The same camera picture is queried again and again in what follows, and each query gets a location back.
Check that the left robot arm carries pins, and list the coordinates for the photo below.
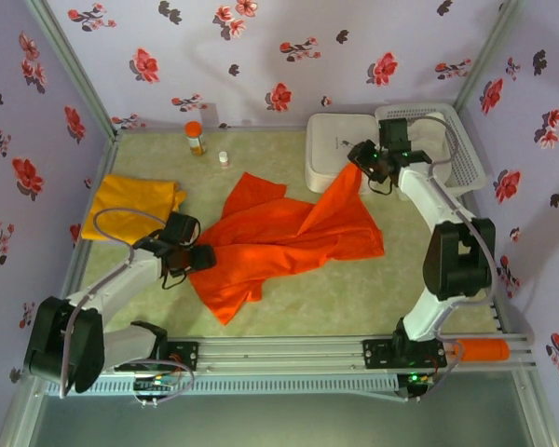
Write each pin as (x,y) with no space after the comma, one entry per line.
(121,279)

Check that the white perforated plastic basket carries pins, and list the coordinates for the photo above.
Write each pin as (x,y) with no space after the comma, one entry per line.
(466,153)

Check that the aluminium frame post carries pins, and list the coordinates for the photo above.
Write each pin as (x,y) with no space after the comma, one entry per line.
(70,65)
(486,51)

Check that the small white bottle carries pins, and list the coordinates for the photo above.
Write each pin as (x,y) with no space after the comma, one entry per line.
(223,159)

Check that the orange t-shirt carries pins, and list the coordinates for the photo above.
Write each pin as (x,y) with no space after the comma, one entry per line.
(270,251)

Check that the orange-capped bottle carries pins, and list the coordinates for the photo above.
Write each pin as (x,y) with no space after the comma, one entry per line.
(195,137)

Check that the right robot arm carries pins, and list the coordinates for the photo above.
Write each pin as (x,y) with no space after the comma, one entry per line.
(428,195)

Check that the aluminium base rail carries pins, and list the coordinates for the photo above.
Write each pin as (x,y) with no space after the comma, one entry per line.
(279,354)

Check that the green circuit board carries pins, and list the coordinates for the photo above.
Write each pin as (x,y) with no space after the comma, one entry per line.
(156,384)

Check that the white lidded plastic box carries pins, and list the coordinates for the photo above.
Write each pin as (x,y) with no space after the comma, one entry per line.
(331,139)

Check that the black controller box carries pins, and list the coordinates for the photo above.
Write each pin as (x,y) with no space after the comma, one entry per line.
(414,384)

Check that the orange cylinder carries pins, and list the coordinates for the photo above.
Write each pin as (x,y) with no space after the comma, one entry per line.
(482,350)

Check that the yellow t-shirt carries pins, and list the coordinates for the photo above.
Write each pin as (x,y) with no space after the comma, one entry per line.
(130,195)

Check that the white cloth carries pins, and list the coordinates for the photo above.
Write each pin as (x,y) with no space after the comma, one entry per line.
(424,139)

